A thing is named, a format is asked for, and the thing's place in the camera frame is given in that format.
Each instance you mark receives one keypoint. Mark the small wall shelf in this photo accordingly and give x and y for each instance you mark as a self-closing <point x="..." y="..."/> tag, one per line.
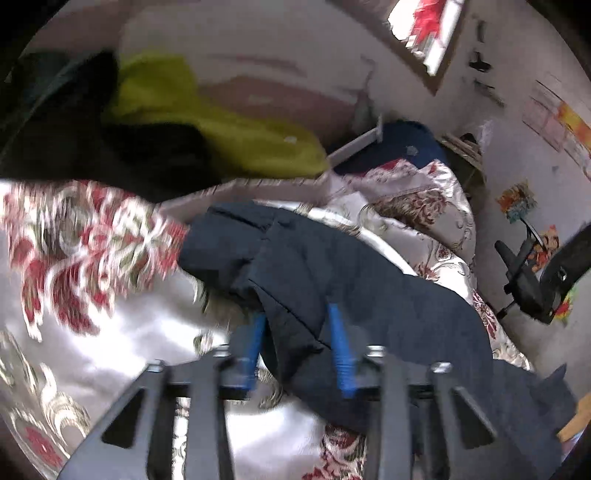
<point x="489" y="92"/>

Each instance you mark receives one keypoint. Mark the blue pillow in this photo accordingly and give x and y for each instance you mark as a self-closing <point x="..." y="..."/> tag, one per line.
<point x="406" y="143"/>

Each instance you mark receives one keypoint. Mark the yellow bear wall poster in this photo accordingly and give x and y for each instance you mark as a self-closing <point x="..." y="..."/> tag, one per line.
<point x="567" y="304"/>

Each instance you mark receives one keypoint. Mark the row of wall certificates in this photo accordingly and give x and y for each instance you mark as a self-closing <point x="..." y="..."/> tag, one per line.
<point x="554" y="115"/>

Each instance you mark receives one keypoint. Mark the wood-framed window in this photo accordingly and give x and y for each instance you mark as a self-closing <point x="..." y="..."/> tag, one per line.
<point x="425" y="32"/>

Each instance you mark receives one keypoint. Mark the black office chair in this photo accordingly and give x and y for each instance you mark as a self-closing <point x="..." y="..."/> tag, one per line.
<point x="524" y="281"/>

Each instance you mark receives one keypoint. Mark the red floral pillow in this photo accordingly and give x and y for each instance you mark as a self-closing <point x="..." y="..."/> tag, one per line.
<point x="415" y="203"/>

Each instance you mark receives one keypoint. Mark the black wall ornament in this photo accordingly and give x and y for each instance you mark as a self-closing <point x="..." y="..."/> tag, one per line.
<point x="480" y="62"/>

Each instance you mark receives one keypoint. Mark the wooden desk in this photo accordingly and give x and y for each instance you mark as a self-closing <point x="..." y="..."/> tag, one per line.
<point x="464" y="150"/>

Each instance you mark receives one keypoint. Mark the black garment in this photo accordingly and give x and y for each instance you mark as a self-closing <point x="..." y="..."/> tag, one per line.
<point x="69" y="138"/>

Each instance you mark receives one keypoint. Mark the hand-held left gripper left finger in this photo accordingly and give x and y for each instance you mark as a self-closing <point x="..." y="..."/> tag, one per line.
<point x="251" y="355"/>

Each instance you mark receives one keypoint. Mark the cartoon face wall poster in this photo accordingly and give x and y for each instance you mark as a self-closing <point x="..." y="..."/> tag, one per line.
<point x="549" y="242"/>

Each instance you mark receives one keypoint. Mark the red floral quilt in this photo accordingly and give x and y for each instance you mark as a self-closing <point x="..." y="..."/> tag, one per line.
<point x="138" y="332"/>

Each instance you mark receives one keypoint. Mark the dark navy padded jacket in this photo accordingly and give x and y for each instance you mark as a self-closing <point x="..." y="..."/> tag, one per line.
<point x="346" y="258"/>

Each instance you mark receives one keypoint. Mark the cartoon figure wall poster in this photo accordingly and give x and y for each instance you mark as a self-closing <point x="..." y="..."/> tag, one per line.
<point x="517" y="201"/>

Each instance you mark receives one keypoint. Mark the yellow-green garment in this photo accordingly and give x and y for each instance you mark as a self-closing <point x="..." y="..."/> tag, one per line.
<point x="184" y="120"/>

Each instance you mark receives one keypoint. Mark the wooden board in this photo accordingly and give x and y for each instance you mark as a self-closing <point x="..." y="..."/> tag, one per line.
<point x="575" y="431"/>

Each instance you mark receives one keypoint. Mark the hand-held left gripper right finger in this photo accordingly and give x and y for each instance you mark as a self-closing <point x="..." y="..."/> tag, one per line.
<point x="339" y="350"/>

